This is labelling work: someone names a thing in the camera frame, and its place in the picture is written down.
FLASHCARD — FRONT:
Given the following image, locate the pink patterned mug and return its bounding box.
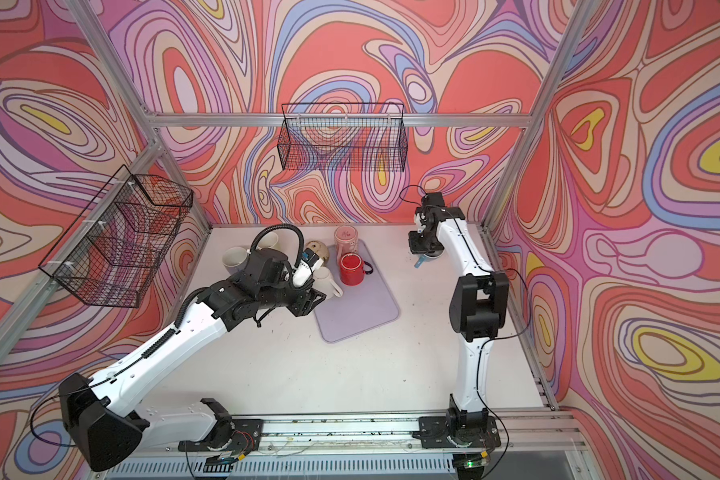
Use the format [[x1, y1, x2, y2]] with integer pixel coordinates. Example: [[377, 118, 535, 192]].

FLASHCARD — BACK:
[[334, 225, 359, 261]]

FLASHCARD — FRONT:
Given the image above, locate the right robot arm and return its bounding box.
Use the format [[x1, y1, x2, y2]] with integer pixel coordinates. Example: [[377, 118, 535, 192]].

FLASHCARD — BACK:
[[408, 188, 510, 455]]

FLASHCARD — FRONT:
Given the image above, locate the beige ceramic teapot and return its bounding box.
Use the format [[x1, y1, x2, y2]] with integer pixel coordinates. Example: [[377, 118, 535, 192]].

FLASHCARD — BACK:
[[306, 240, 330, 261]]

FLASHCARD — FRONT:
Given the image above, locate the black wire basket left wall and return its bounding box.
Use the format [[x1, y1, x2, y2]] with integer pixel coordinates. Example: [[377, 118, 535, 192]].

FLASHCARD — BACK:
[[38, 166, 194, 308]]

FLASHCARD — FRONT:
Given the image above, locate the blue floral mug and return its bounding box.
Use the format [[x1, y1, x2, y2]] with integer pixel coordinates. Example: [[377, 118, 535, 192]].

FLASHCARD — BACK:
[[414, 253, 441, 268]]

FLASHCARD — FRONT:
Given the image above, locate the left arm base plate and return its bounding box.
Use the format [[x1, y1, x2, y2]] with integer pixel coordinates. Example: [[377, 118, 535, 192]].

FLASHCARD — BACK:
[[178, 418, 264, 453]]

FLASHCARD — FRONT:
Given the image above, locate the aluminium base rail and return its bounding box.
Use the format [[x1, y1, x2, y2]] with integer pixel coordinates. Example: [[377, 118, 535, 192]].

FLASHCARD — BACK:
[[88, 409, 601, 479]]

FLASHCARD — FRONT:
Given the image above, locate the black wire basket back wall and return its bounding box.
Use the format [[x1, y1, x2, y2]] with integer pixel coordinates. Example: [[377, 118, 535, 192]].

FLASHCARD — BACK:
[[277, 101, 408, 173]]

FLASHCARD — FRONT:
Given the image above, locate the red mug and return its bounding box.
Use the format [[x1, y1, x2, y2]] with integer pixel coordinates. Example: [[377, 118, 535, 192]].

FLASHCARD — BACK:
[[339, 252, 374, 286]]

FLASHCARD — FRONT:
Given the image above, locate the black wire basket wall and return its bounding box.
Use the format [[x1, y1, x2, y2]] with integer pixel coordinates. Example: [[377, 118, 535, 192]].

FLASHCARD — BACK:
[[277, 101, 408, 173], [38, 166, 194, 308]]

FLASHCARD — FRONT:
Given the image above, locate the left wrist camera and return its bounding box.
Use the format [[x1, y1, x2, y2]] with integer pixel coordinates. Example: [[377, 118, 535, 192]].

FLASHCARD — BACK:
[[291, 248, 324, 288]]

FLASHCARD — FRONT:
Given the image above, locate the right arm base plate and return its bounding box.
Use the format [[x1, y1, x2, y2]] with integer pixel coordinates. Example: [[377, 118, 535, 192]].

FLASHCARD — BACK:
[[412, 415, 503, 452]]

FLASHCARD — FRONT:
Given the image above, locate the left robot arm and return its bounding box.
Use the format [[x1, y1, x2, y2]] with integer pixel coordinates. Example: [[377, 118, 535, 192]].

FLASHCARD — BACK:
[[56, 223, 326, 472]]

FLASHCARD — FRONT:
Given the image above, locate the white mug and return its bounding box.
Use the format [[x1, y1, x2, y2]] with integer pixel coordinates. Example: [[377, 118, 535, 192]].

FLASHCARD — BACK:
[[313, 267, 344, 299]]

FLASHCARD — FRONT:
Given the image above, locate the lavender mug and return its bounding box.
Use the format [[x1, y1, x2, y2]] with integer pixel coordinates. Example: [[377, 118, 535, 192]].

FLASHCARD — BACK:
[[221, 246, 250, 275]]

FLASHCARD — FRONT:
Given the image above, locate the light green mug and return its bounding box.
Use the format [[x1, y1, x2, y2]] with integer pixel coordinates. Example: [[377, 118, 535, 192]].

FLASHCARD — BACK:
[[257, 231, 279, 250]]

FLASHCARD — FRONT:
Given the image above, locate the lavender tray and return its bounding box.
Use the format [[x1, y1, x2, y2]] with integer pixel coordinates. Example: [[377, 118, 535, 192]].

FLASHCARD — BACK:
[[313, 240, 400, 343]]

